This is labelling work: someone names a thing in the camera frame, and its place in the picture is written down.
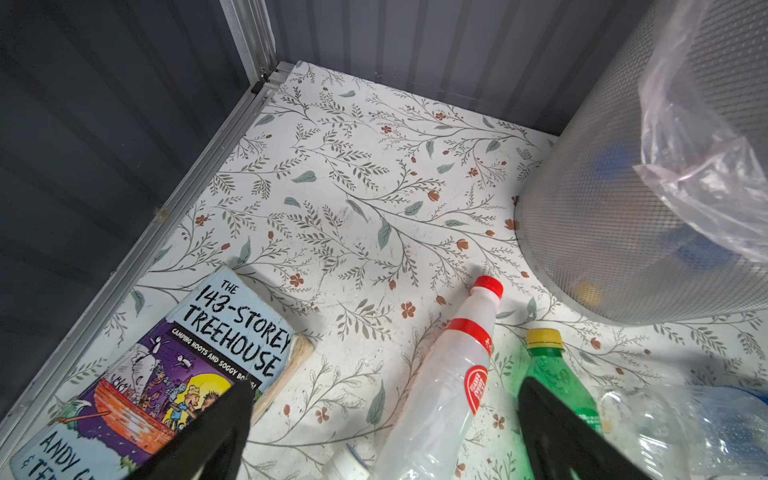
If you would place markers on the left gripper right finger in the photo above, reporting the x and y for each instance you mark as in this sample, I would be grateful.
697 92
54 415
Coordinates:
560 445

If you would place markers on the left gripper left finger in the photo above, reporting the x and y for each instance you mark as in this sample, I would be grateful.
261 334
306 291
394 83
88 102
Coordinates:
211 448

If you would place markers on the green plastic soda bottle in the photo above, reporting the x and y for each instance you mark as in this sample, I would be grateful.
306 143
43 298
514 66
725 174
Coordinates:
548 367

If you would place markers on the clear bottle red label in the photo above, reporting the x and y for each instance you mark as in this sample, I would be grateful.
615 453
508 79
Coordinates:
689 432

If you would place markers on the white bottle red cap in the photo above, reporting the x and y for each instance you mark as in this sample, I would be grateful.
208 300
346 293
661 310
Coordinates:
446 394

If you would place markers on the water bottle blue label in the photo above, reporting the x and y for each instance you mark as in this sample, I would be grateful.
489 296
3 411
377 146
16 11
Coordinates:
346 464

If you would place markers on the grey mesh waste bin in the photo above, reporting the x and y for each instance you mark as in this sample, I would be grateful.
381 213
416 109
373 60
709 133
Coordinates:
600 239

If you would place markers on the clear plastic bin liner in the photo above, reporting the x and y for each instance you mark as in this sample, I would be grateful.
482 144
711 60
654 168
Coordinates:
703 97

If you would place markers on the treehouse children's book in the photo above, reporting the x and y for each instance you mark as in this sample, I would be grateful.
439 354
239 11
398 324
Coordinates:
220 334

